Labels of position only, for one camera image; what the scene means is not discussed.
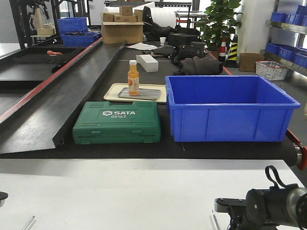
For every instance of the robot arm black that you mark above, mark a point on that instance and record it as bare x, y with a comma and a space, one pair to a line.
266, 209
3, 197

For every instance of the small metal tray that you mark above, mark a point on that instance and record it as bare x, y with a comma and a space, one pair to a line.
144, 94

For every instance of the beige plastic tray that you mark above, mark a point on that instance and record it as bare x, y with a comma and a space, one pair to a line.
112, 93

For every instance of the orange juice bottle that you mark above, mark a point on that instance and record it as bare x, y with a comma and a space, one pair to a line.
133, 78

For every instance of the large blue plastic bin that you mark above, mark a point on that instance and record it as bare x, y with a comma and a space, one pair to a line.
227, 108

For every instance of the white foam block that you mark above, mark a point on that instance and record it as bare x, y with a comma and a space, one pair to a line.
148, 63

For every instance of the green SATA tool case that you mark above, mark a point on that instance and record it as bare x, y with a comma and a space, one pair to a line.
105, 123

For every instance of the dark jacket pile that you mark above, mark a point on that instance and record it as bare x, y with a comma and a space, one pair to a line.
199, 66

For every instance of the white paper cup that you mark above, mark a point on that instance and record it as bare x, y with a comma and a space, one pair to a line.
162, 41

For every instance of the black backpack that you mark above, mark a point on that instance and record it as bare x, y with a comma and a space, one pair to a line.
186, 51

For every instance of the large cardboard box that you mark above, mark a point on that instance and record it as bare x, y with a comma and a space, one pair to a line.
118, 32

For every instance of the yellow black traffic cone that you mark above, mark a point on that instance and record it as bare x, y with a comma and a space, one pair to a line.
232, 54

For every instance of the red white traffic cone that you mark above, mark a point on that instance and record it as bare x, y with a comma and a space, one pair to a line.
222, 51

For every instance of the brown cardboard box floor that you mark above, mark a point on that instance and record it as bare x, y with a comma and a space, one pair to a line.
247, 61

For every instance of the blue bin far left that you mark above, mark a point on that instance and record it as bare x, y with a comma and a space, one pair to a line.
83, 40

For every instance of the potted green plant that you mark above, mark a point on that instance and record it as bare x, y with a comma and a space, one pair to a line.
220, 22

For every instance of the white mesh basket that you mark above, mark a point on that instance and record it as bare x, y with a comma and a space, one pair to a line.
271, 70

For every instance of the red conveyor end roller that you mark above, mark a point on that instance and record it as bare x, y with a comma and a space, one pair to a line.
300, 149

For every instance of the orange handled tool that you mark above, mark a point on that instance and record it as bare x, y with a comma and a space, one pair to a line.
53, 53

